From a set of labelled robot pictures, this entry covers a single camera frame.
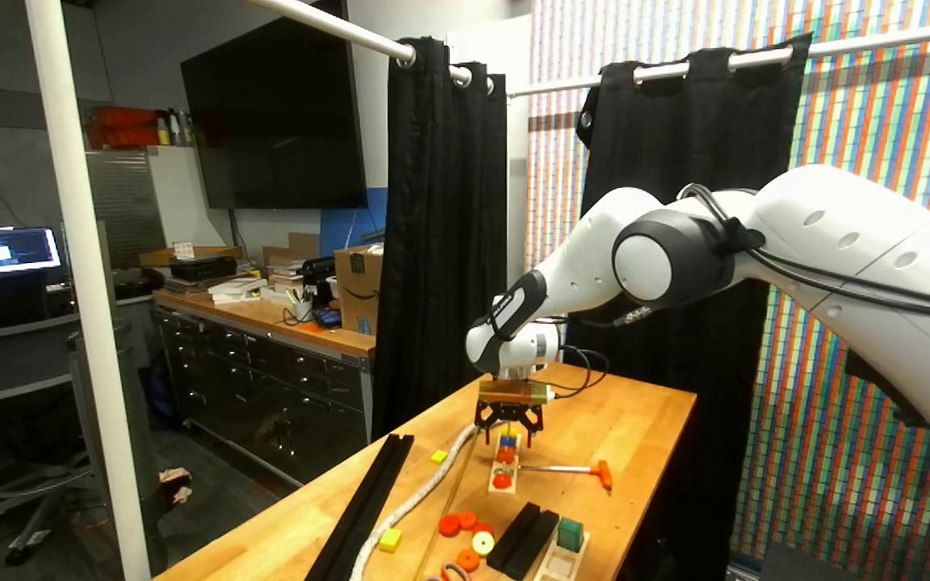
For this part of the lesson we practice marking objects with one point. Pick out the dark cabinet with wood top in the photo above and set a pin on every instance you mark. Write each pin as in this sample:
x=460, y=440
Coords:
x=261, y=389

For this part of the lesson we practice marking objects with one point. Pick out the cardboard box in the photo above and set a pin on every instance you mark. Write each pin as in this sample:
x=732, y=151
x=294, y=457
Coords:
x=361, y=292

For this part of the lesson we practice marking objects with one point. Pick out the orange loose token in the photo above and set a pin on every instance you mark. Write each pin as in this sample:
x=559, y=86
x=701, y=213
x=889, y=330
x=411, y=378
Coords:
x=485, y=528
x=449, y=525
x=470, y=560
x=465, y=522

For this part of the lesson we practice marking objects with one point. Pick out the black wall television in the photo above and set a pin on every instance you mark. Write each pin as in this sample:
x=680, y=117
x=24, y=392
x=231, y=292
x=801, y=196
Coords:
x=271, y=117

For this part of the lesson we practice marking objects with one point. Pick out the lit computer monitor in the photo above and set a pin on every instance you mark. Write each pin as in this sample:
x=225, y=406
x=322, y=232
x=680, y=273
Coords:
x=2, y=251

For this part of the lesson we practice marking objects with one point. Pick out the red token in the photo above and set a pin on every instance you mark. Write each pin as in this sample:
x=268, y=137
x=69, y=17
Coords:
x=501, y=483

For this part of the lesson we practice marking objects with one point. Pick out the long black bar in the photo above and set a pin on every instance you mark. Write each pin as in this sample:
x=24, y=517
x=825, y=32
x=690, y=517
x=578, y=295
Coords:
x=364, y=506

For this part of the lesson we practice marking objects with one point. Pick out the black curtain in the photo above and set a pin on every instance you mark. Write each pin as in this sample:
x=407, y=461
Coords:
x=436, y=236
x=693, y=117

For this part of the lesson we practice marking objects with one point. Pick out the black office chair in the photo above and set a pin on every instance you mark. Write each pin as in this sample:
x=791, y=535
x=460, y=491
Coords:
x=13, y=367

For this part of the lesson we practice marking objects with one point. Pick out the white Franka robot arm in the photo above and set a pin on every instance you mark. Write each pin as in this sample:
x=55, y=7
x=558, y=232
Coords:
x=863, y=246

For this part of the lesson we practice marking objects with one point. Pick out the teal cube block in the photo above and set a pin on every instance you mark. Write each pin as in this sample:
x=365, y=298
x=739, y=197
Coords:
x=571, y=535

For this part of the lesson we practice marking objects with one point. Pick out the black rectangular block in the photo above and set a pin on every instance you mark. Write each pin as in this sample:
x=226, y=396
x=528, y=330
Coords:
x=522, y=537

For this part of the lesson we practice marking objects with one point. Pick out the white vertical frame pole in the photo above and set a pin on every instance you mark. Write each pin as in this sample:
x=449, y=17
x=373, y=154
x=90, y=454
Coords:
x=81, y=269

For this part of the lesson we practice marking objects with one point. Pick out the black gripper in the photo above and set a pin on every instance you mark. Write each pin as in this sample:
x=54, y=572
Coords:
x=515, y=406

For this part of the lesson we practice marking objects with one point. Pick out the yellow loose token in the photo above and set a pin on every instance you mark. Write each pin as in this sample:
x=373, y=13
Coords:
x=484, y=545

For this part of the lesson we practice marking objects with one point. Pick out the red storage box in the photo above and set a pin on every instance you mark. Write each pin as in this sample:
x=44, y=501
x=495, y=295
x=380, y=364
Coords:
x=124, y=128

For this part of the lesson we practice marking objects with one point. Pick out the small yellow piece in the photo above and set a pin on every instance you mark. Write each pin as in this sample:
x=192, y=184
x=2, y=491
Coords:
x=436, y=457
x=391, y=540

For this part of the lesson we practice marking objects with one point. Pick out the orange token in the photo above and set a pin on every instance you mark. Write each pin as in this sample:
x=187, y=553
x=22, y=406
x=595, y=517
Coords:
x=465, y=522
x=506, y=457
x=470, y=560
x=449, y=525
x=485, y=528

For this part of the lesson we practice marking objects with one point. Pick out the white horizontal curtain rod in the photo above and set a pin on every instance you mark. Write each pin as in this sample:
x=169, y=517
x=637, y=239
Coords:
x=336, y=26
x=887, y=46

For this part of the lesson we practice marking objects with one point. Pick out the white token holder board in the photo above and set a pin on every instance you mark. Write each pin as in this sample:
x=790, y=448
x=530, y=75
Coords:
x=495, y=471

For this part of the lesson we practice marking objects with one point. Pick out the white tall cabinet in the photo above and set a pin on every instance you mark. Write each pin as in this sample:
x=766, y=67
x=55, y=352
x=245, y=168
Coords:
x=148, y=204

